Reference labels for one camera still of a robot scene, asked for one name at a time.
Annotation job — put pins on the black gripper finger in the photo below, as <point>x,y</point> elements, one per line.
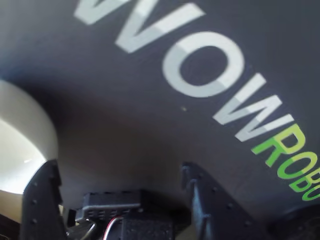
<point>212,215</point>
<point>40,212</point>

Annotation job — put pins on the small white bowl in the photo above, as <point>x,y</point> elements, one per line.
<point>22,150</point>

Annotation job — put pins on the grey WOWROBO mat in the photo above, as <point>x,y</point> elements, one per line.
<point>100,62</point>

